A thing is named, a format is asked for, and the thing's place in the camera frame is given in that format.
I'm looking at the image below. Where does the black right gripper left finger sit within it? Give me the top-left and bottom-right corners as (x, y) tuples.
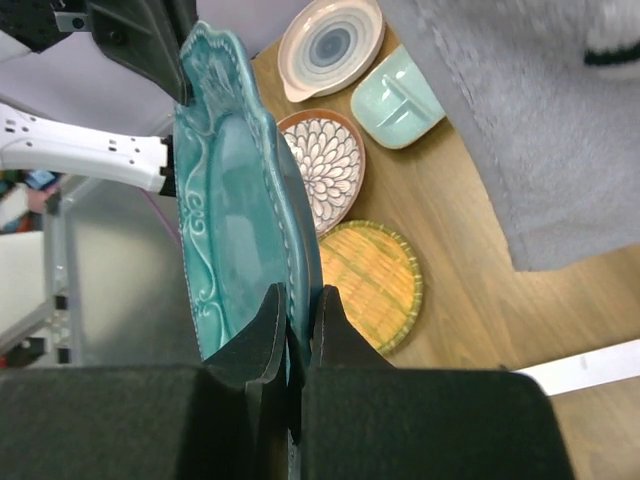
(1, 284), (287, 479)

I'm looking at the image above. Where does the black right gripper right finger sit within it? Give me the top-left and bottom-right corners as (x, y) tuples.
(301, 286), (574, 479)

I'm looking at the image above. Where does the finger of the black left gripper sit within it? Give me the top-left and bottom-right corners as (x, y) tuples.
(1, 0), (86, 53)
(86, 0), (193, 103)

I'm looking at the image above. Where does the teal scalloped plate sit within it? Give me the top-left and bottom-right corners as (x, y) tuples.
(173, 21), (323, 387)

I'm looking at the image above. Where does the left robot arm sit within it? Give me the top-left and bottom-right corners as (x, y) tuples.
(1, 1), (198, 196)

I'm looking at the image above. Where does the woven bamboo plate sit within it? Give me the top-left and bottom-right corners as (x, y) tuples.
(320, 220), (424, 355)

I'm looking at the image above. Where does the white striped plate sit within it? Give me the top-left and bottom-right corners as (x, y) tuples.
(278, 0), (385, 103)

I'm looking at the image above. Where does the brown rim floral plate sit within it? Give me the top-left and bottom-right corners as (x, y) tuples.
(278, 108), (366, 236)

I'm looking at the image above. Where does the light blue divided tray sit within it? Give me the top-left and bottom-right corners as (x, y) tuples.
(350, 46), (445, 150)

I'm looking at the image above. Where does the grey panda towel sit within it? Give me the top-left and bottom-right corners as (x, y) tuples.
(381, 1), (639, 271)

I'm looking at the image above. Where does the white clothes rack frame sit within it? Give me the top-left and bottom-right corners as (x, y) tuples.
(517, 339), (640, 396)

